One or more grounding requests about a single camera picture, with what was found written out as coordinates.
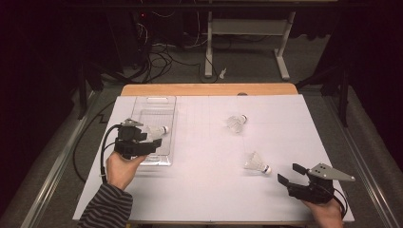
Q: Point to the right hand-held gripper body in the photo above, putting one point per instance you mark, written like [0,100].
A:
[316,191]

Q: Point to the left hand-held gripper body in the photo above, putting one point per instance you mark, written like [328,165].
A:
[130,144]

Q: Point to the white feather shuttlecock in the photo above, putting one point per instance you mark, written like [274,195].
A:
[160,129]
[236,123]
[255,163]

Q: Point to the clear plastic tray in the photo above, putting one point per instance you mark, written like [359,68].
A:
[158,110]

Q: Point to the person's right hand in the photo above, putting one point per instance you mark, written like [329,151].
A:
[328,215]

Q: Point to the person's left hand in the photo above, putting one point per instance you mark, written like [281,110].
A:
[122,171]

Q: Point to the white table mat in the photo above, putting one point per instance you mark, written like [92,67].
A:
[206,177]

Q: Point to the black metal stand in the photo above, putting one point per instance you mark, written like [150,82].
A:
[83,95]
[343,101]

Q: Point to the wooden table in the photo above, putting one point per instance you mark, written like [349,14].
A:
[206,89]

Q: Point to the small dark round object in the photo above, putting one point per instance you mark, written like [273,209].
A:
[242,94]

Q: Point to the small white floor object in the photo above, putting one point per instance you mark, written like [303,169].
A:
[223,74]

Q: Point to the black computer tower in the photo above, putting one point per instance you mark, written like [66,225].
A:
[126,38]

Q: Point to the aluminium floor rail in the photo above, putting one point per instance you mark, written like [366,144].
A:
[57,164]
[364,164]

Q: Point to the white metal desk frame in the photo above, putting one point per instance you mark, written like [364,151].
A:
[247,27]

